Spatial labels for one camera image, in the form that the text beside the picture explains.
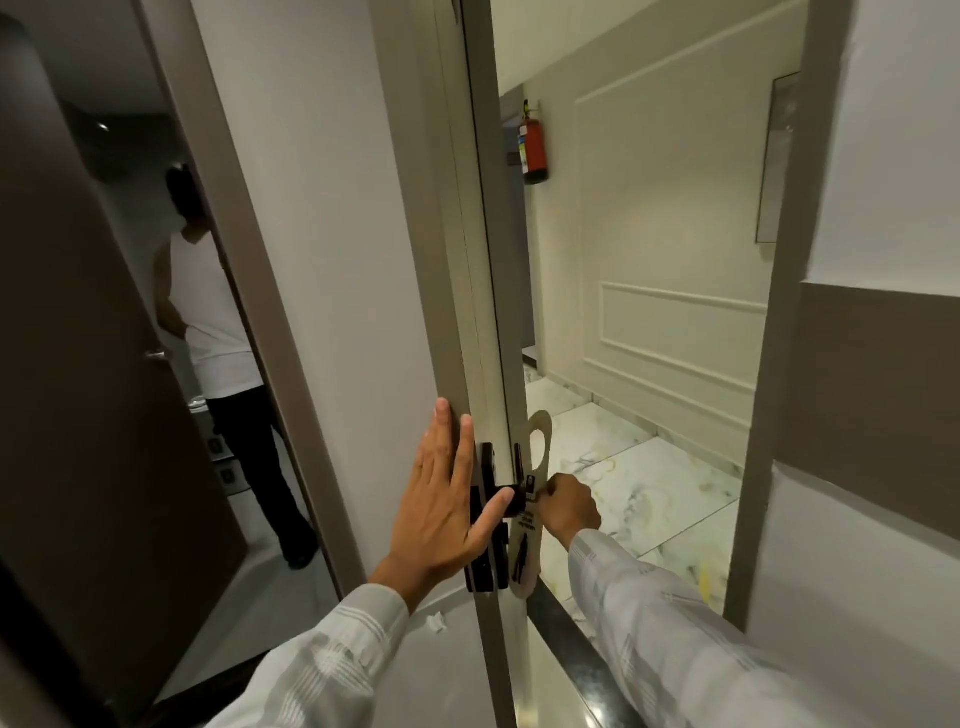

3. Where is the person's right hand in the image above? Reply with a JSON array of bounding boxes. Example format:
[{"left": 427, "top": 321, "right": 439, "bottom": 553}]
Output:
[{"left": 536, "top": 472, "right": 604, "bottom": 552}]

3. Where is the person's left hand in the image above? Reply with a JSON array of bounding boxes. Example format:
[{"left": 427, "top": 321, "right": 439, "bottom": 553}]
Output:
[{"left": 377, "top": 397, "right": 517, "bottom": 592}]

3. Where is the beige door hanger sign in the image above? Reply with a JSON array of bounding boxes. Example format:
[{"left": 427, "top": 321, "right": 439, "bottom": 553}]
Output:
[{"left": 508, "top": 408, "right": 556, "bottom": 601}]

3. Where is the taupe room door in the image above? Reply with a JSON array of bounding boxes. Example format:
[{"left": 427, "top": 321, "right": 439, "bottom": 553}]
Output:
[{"left": 366, "top": 0, "right": 531, "bottom": 728}]

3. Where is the person's left forearm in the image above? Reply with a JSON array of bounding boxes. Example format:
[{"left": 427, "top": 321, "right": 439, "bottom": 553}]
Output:
[{"left": 201, "top": 567, "right": 423, "bottom": 728}]

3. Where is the person's right forearm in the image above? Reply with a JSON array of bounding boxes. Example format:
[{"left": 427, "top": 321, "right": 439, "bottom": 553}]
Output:
[{"left": 566, "top": 528, "right": 852, "bottom": 728}]

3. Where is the black door lock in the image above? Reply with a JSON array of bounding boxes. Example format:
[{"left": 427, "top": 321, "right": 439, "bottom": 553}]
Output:
[{"left": 463, "top": 441, "right": 528, "bottom": 595}]

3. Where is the black stone door threshold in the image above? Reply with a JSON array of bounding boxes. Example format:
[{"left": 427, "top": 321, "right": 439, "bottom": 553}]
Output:
[{"left": 525, "top": 582, "right": 655, "bottom": 728}]

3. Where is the red fire extinguisher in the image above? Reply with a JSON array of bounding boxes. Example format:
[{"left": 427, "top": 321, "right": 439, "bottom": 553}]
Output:
[{"left": 519, "top": 97, "right": 551, "bottom": 186}]

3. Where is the dark brown door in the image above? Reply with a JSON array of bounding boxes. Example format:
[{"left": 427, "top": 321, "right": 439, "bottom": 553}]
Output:
[{"left": 0, "top": 13, "right": 250, "bottom": 728}]

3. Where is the taupe bathroom door frame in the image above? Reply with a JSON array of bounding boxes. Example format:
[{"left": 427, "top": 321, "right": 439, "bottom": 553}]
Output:
[{"left": 129, "top": 0, "right": 370, "bottom": 601}]

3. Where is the taupe entrance door frame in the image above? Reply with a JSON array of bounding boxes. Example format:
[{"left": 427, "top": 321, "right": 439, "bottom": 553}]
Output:
[{"left": 722, "top": 0, "right": 858, "bottom": 635}]

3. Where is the framed wall picture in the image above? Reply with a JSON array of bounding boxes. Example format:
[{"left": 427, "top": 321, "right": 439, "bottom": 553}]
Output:
[{"left": 754, "top": 70, "right": 803, "bottom": 246}]

